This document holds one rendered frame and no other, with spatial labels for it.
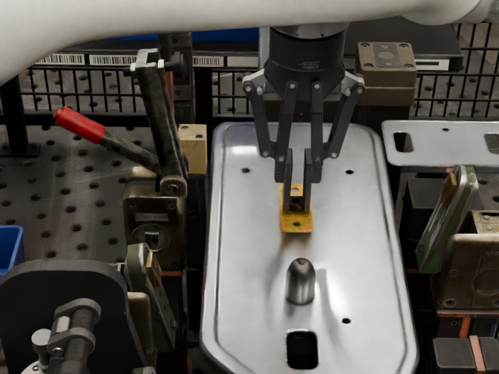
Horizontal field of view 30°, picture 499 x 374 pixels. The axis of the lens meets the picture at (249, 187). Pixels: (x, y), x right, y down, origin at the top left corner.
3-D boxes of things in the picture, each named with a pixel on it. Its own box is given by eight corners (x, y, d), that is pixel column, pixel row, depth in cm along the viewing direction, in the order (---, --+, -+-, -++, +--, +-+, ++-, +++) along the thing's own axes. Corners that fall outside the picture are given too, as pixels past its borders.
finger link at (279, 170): (287, 147, 102) (260, 146, 102) (284, 183, 105) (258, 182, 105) (286, 139, 104) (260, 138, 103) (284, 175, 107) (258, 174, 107)
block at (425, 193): (459, 370, 130) (494, 218, 113) (379, 369, 130) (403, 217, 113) (448, 320, 138) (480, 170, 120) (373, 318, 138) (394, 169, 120)
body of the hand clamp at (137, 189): (190, 398, 126) (181, 198, 104) (139, 397, 126) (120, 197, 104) (192, 363, 131) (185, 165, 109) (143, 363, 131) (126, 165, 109)
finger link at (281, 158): (301, 81, 96) (287, 80, 96) (286, 168, 103) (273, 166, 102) (299, 61, 99) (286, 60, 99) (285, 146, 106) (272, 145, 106)
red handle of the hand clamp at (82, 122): (184, 182, 104) (56, 116, 98) (174, 194, 105) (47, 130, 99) (187, 159, 107) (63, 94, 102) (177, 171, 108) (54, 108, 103)
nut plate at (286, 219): (313, 232, 105) (314, 224, 105) (280, 231, 105) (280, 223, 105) (310, 185, 112) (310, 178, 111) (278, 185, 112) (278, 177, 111)
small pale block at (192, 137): (209, 346, 133) (206, 140, 110) (185, 346, 133) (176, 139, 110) (211, 329, 136) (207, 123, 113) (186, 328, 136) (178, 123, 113)
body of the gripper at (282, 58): (265, 38, 91) (263, 118, 96) (352, 40, 91) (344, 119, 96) (264, 3, 96) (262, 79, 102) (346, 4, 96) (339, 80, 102)
